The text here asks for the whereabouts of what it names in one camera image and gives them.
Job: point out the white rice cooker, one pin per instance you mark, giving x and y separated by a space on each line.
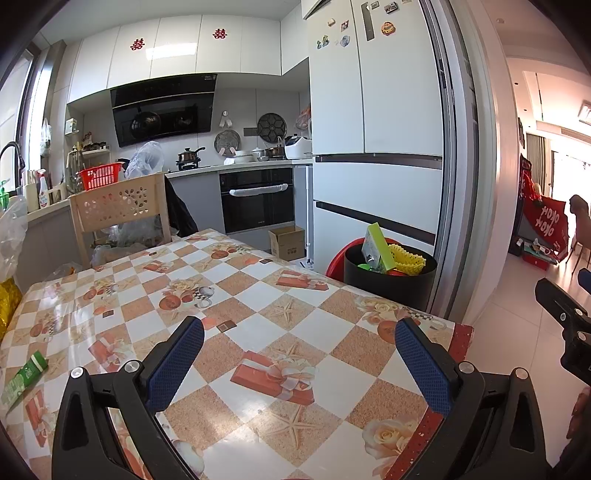
298 147

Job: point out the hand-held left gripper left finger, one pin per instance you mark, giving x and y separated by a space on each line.
178 355

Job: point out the black range hood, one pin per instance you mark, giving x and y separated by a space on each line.
161 110

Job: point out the round grey steamer plate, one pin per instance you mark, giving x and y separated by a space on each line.
227 142

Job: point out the large clear plastic bag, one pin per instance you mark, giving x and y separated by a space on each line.
11 235

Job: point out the red paper cabinet decoration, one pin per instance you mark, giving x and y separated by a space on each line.
219 33
137 44

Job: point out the black trash bin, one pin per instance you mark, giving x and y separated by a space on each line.
388 290

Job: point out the black built-in oven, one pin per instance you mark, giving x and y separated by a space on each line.
256 203

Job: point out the green cardboard box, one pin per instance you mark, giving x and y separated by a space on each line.
376 247

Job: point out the crumpled plastic bags behind chair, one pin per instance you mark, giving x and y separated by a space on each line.
134 235

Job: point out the dark jacket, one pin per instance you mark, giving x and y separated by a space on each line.
181 207

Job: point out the round orange fridge magnet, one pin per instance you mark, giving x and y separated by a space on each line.
388 28

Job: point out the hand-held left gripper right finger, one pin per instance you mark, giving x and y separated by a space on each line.
422 364

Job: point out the white air conditioner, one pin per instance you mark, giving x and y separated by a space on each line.
585 111

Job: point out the black kitchen faucet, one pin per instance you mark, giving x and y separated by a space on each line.
16 154

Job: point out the round black wall rack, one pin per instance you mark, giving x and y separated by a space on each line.
271 125

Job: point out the grey sliding door frame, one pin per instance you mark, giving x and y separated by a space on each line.
466 161

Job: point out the black cooking pot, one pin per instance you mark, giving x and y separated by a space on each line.
189 157

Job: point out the white refrigerator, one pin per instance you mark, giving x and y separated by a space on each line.
369 115

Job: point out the brown cardboard box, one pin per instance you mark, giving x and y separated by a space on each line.
288 242

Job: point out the translucent bag on counter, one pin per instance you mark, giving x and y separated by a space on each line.
145 159

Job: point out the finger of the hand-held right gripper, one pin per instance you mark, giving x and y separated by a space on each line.
561 302
585 279

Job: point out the red printed banner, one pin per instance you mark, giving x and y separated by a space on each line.
549 221

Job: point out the checkered plastic tablecloth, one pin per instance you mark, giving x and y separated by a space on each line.
277 332

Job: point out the gold foil bag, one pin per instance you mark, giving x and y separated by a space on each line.
9 309

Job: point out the red plastic basket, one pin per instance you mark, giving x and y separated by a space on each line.
101 176

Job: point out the brown dining chair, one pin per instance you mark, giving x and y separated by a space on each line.
579 221

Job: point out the white spray bottle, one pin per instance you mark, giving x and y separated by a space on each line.
43 194

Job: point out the person's right hand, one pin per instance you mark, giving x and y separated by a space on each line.
581 415

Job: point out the white upper kitchen cabinets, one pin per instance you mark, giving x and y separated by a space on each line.
184 50

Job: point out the green toothpaste tube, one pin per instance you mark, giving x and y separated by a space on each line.
23 381

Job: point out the grey kitchen counter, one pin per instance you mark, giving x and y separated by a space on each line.
194 189

